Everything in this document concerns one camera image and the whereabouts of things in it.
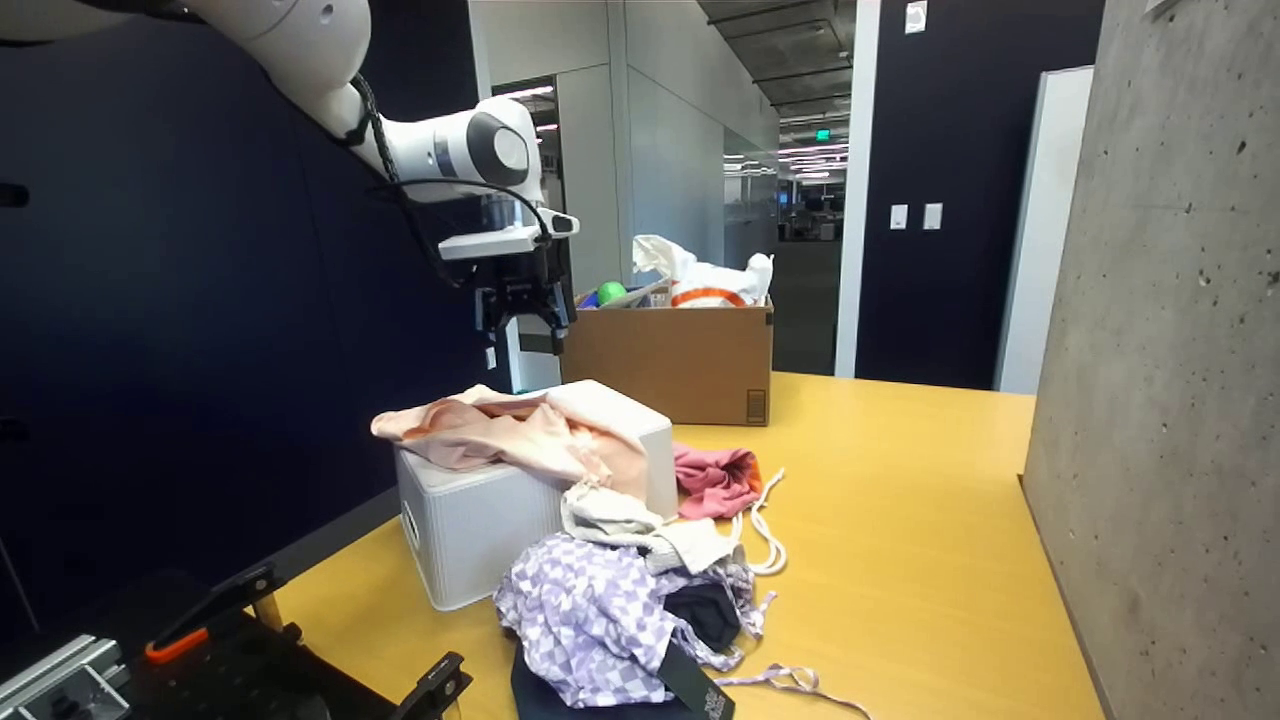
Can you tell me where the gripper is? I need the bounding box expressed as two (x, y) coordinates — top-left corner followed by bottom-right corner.
(474, 243), (577, 357)

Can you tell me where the light pink cloth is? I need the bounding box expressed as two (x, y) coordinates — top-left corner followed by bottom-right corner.
(371, 385), (653, 503)

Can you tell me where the cardboard box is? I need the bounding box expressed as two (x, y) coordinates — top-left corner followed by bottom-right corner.
(559, 284), (776, 429)

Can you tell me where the white cloth bag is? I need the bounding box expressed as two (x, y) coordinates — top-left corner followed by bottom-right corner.
(631, 234), (776, 309)

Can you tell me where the cream cloth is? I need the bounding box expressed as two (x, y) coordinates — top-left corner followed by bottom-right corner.
(559, 481), (747, 577)

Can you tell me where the white plastic bin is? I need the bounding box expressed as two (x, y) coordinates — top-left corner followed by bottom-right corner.
(395, 379), (680, 612)

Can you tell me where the dark pink cloth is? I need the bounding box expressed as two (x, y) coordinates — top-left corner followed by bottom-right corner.
(673, 444), (764, 522)

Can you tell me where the purple checkered cloth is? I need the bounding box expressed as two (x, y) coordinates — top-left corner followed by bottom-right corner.
(494, 533), (873, 720)

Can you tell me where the black cloth with tag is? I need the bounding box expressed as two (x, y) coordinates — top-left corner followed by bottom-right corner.
(509, 582), (743, 720)

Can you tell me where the black clamp with orange tip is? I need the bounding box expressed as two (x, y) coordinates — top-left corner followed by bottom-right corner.
(144, 561), (288, 667)

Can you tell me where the white cord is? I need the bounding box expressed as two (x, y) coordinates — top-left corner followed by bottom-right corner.
(731, 468), (791, 578)

